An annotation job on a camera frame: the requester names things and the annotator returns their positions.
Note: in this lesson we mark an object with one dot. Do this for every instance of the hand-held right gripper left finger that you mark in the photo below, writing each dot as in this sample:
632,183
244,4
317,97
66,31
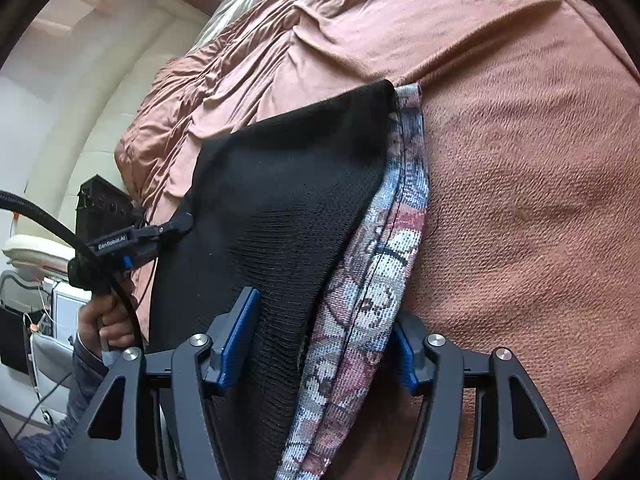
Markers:
240,340

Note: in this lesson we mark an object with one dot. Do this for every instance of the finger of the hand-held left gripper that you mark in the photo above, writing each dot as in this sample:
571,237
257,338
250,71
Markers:
180,222

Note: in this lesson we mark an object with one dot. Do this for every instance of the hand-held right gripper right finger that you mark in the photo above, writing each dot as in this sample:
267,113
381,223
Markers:
402,355

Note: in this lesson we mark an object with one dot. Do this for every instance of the black pants with patterned trim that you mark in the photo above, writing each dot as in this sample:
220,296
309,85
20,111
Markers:
280,200

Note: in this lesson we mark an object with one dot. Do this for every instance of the person's left forearm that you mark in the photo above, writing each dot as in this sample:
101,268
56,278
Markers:
80,390

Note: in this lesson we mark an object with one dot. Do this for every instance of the person's left hand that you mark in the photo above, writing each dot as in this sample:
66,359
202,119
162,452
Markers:
112,327

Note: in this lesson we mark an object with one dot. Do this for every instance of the white box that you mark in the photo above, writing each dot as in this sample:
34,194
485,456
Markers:
65,315

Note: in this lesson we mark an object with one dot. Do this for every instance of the grey case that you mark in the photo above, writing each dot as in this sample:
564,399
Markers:
50,360

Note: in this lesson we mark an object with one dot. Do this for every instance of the cream padded headboard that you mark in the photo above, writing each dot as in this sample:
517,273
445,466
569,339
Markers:
100,110

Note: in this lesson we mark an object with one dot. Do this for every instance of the black bag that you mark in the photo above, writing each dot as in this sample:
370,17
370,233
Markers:
15,340

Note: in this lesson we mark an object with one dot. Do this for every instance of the orange-brown blanket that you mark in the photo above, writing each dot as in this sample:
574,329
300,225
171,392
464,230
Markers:
525,185

